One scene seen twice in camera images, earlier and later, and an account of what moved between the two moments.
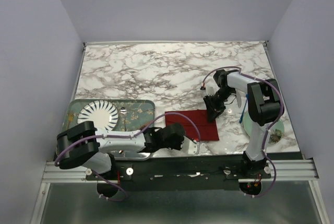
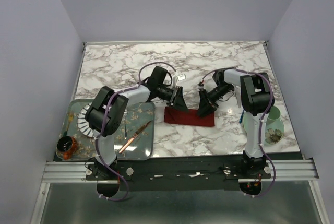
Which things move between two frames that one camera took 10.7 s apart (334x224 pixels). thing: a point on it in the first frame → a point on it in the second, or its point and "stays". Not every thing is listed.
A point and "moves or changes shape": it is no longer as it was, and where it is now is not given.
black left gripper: (178, 146) → (179, 103)
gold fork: (70, 117) stays
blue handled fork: (242, 112) stays
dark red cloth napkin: (207, 128) moves or changes shape
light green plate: (277, 130) stays
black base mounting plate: (181, 173) stays
